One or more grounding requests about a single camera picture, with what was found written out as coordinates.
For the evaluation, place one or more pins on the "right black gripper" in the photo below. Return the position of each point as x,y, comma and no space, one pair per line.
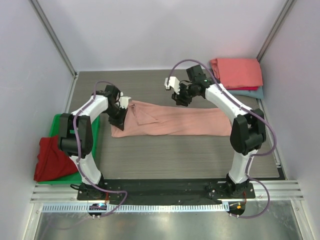
182,95

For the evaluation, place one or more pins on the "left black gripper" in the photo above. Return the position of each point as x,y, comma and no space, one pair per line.
119,123

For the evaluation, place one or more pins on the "pink printed t shirt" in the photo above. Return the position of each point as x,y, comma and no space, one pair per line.
146,119

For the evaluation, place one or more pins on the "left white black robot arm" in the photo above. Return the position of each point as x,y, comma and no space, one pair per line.
75,137

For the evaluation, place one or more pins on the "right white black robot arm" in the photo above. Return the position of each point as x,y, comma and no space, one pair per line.
248,131

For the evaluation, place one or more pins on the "folded coral t shirt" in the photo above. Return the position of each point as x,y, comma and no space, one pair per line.
237,72

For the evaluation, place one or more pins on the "folded magenta t shirt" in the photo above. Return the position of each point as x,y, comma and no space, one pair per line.
246,88

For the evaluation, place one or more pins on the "green plastic bin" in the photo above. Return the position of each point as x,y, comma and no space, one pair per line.
74,178

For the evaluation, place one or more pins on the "folded blue t shirt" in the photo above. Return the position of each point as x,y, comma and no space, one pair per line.
256,94

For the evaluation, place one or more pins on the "red t shirt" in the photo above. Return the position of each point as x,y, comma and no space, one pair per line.
52,163

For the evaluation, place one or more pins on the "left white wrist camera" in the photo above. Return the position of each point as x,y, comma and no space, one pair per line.
124,101

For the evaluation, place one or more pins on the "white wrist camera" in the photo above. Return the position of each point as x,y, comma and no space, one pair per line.
124,101
172,83

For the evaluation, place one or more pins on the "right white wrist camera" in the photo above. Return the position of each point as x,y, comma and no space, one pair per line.
172,83

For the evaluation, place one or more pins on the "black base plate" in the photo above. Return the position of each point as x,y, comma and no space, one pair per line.
165,192

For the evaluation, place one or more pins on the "slotted white cable duct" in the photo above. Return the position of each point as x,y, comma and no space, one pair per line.
104,208

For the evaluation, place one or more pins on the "left aluminium corner post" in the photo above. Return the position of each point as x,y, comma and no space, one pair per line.
54,38

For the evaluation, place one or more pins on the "aluminium corner post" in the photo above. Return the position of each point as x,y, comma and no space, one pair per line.
279,21
54,38

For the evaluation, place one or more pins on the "right aluminium corner post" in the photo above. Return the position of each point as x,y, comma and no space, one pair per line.
279,21

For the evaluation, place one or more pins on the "aluminium frame rail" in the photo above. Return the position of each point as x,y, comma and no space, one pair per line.
61,193

